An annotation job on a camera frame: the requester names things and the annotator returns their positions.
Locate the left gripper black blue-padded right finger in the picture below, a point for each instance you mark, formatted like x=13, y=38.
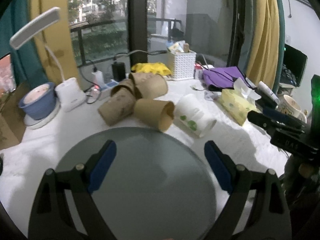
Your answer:
x=269, y=217

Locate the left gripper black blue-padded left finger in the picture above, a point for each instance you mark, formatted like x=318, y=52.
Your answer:
x=50, y=216

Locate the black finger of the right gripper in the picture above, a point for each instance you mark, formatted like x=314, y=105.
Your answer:
x=272, y=119

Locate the white paper cup green print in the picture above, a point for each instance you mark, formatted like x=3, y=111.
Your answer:
x=194, y=116

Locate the brown paper cup front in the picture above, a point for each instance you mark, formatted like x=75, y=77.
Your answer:
x=157, y=114

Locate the brown paper cup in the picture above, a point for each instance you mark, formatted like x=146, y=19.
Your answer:
x=157, y=114
x=148, y=85
x=119, y=106

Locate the brown paper cup rear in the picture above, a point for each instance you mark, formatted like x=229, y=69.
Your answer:
x=148, y=85

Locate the brown paper cup left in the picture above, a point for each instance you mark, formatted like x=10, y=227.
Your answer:
x=119, y=106

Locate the yellow tissue pack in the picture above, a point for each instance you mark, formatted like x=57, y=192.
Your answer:
x=237, y=106

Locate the white tube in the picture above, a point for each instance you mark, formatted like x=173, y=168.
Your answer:
x=268, y=92

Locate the white cartoon mug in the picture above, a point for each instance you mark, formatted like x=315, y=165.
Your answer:
x=290, y=107

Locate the purple cloth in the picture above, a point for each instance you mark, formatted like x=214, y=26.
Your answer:
x=217, y=79

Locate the yellow curtain right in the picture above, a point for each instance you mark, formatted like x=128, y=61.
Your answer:
x=263, y=60

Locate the yellow curtain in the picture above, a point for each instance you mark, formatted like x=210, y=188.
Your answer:
x=58, y=39
x=263, y=60

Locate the black monitor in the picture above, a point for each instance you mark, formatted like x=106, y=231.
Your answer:
x=294, y=64

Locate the small red-capped bottle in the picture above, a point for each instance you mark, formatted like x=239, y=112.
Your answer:
x=198, y=72

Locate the white perforated basket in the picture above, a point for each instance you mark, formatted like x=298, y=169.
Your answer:
x=181, y=65

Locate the white plate under bowl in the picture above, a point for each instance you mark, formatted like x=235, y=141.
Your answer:
x=36, y=124

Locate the cardboard box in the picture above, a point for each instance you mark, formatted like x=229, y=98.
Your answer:
x=12, y=117

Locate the yellow cloth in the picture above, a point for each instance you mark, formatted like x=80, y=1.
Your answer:
x=154, y=68

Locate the round grey tray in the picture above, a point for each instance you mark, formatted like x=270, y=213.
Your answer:
x=156, y=187

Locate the blue bowl with lid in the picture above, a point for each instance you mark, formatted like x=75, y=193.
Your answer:
x=39, y=102

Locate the white desk lamp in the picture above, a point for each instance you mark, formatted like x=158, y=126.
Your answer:
x=69, y=93

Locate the white power strip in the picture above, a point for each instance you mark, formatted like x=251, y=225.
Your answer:
x=95, y=93

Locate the black power adapter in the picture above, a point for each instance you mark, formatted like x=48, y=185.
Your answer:
x=119, y=71

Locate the white charger plug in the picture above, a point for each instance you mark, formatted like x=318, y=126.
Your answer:
x=98, y=77

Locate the yellow curtain left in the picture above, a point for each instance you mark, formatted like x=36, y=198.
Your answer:
x=58, y=39

